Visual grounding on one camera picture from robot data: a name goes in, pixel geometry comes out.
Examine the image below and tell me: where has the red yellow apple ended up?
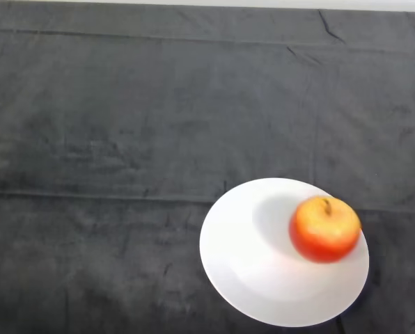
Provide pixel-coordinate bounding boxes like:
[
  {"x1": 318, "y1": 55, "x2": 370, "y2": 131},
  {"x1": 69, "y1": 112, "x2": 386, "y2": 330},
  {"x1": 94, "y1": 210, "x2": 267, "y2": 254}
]
[{"x1": 288, "y1": 196, "x2": 363, "y2": 264}]

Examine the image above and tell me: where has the white round plate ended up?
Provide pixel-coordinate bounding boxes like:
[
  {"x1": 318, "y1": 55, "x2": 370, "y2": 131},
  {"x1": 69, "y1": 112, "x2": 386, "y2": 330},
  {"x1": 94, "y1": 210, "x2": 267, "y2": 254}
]
[{"x1": 198, "y1": 177, "x2": 370, "y2": 328}]

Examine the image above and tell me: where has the black cloth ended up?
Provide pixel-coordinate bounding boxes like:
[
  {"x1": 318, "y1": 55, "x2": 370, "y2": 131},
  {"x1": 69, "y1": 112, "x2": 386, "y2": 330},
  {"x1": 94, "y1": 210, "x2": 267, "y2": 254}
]
[{"x1": 0, "y1": 1, "x2": 415, "y2": 334}]

